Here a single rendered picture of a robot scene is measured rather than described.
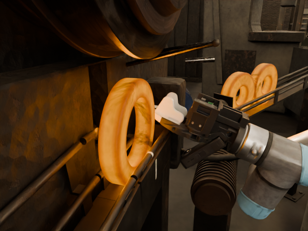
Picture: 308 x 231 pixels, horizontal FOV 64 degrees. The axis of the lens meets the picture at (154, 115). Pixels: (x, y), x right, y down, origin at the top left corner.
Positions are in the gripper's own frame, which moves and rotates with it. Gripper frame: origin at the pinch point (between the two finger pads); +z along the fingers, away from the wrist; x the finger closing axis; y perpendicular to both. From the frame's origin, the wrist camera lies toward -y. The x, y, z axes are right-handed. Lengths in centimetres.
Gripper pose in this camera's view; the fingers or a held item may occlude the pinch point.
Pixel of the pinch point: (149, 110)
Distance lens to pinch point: 55.3
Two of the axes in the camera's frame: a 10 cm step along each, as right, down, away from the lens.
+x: -3.0, 3.2, -9.0
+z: -9.1, -3.9, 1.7
